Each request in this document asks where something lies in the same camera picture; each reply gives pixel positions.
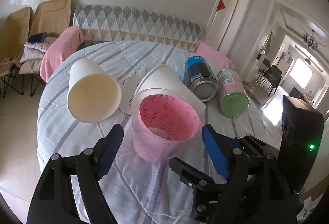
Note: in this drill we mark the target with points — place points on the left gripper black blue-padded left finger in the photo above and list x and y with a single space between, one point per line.
54 197

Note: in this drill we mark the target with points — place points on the green pink can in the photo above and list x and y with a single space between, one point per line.
233 100

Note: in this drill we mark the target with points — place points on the chandelier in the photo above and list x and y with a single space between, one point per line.
310 41

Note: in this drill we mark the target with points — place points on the white paper cup right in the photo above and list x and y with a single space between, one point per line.
162 79

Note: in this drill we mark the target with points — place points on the striped light blue tablecloth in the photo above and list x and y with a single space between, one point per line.
136 191

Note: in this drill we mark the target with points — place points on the dark dining chairs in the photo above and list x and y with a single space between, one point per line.
271 74

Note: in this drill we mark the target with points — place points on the tan folding chair right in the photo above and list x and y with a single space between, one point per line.
52 17

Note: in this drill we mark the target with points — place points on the pink towel armrest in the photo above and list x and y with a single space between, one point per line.
64 46
213 56

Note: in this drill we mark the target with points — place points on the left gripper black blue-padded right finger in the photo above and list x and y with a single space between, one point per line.
255 190

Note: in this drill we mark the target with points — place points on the blue black can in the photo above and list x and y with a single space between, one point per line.
200 79

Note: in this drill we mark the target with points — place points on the white door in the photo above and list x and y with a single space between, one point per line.
224 24

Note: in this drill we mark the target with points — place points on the pink towel left armrest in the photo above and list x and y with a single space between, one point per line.
64 46

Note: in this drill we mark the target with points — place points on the pink plastic cup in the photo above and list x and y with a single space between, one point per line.
162 121

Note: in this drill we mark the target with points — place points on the tan folding chair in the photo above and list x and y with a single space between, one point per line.
15 34
52 17

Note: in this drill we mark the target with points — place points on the white paper cup left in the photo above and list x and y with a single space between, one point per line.
93 96

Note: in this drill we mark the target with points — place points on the pink towel right armrest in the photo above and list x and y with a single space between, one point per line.
213 56

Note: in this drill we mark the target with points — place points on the triangle patterned sofa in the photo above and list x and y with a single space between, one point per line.
100 23

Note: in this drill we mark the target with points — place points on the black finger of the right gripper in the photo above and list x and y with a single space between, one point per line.
206 204

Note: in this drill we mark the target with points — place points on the tan folding chair left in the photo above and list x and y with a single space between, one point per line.
15 34

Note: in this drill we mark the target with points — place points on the white paper cup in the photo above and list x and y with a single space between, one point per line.
93 96
162 79

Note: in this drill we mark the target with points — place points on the stack of cushions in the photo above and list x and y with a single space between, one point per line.
34 51

